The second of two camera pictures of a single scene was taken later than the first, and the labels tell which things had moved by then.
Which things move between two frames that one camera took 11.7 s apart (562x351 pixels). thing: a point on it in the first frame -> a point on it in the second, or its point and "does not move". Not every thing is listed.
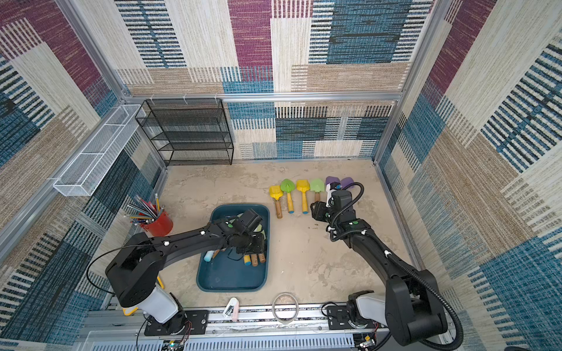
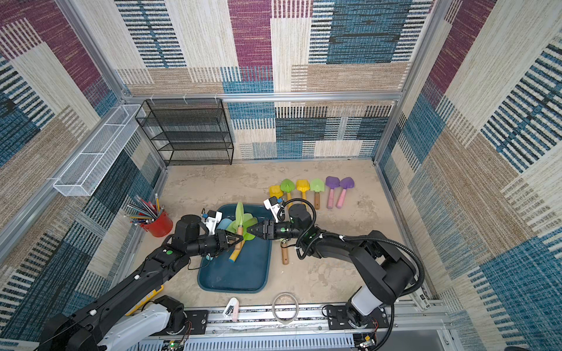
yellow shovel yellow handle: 304,186 does not move
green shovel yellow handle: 287,186 does not move
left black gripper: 260,237 -> 222,239
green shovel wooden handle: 317,185 does not move
